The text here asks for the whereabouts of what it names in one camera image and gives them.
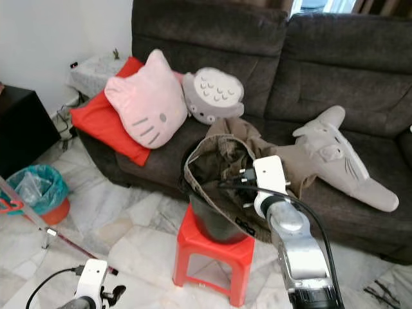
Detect metal clothes rack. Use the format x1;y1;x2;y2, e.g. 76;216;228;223
0;177;120;274

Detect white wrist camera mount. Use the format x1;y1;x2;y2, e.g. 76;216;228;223
252;155;290;218
75;259;109;308

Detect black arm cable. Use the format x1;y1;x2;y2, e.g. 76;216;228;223
222;182;342;309
26;267;81;309

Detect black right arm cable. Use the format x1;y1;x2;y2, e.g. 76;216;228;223
222;182;342;309

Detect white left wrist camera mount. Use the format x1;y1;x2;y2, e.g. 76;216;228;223
75;259;109;308

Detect brown trousers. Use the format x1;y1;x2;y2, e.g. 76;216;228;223
183;117;316;244

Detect black bucket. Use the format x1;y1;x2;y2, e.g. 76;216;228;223
190;193;255;244

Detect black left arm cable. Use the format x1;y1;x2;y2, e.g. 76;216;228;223
26;267;81;309

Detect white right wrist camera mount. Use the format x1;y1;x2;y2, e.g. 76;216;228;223
252;155;290;218

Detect red cushion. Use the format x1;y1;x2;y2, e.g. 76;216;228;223
70;57;152;167

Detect red plastic stool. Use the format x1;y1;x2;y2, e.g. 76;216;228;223
173;205;256;308

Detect red bin teal liner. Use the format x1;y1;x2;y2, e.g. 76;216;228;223
6;164;70;223

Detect red plastic hanger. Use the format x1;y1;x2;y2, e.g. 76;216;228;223
0;196;23;216

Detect grey round creature plush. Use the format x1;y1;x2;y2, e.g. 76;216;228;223
182;66;245;125

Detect pink cat face pillow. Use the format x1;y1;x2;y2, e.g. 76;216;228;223
104;50;187;150

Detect dark brown fabric sofa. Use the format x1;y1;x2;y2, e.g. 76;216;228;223
74;0;412;258

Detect grey shark cat plush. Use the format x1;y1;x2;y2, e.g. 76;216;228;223
292;105;400;213

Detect side table lace cover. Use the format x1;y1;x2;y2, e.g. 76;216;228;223
66;53;129;98

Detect black television console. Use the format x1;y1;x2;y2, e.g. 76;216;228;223
0;85;62;180

